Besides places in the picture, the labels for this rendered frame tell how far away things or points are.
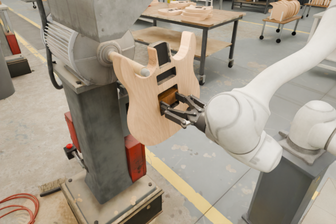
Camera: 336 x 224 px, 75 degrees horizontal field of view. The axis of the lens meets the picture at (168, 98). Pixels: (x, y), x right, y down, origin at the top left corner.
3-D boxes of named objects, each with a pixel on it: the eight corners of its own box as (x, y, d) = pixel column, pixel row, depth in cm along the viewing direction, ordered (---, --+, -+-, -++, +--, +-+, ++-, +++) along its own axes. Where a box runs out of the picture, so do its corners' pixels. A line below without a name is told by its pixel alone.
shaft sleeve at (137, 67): (117, 59, 80) (109, 61, 78) (117, 51, 78) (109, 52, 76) (148, 75, 68) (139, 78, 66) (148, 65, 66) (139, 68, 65)
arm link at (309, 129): (297, 125, 123) (310, 91, 112) (333, 144, 110) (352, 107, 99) (281, 137, 115) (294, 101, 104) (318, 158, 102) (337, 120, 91)
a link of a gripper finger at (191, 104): (198, 111, 73) (202, 110, 74) (184, 94, 82) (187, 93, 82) (198, 120, 75) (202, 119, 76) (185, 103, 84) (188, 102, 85)
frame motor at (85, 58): (47, 64, 105) (30, 7, 91) (99, 52, 120) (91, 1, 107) (83, 97, 79) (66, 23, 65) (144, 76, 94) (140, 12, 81)
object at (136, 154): (113, 162, 159) (106, 121, 140) (128, 153, 166) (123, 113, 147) (132, 184, 143) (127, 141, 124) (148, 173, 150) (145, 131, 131)
